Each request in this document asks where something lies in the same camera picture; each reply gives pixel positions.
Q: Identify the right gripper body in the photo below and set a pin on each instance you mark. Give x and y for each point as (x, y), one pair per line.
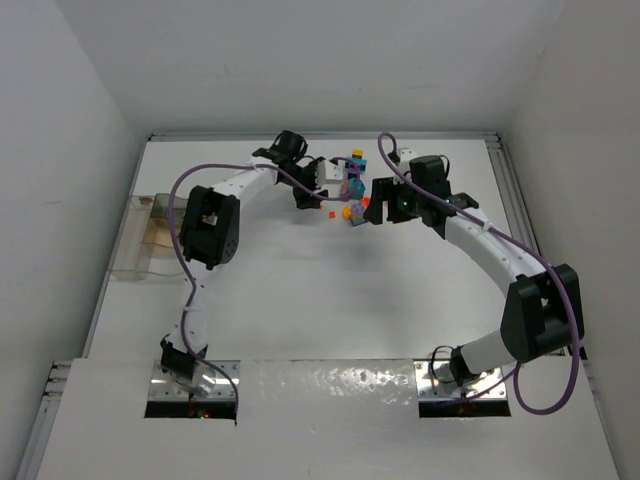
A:
(382, 201)

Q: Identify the yellow teal purple lego stack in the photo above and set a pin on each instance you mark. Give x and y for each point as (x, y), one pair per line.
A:
(356, 164)

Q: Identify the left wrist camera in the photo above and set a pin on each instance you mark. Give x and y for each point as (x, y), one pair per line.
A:
(329, 173)

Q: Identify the clear container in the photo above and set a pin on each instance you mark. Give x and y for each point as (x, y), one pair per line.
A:
(127, 264)

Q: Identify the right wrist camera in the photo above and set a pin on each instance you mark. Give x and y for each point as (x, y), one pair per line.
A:
(402, 156)

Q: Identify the teal lego block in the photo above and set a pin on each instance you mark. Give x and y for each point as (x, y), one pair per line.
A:
(353, 189)

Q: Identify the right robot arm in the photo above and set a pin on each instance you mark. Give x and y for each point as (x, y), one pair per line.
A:
(542, 311)

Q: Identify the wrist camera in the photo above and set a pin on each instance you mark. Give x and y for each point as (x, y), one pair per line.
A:
(329, 173)
(402, 156)

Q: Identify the lavender lego stack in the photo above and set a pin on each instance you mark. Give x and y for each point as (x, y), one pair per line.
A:
(357, 214)

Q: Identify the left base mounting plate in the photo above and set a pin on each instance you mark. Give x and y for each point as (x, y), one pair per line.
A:
(206, 383)

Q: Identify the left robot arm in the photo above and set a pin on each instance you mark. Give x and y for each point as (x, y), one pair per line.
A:
(209, 230)

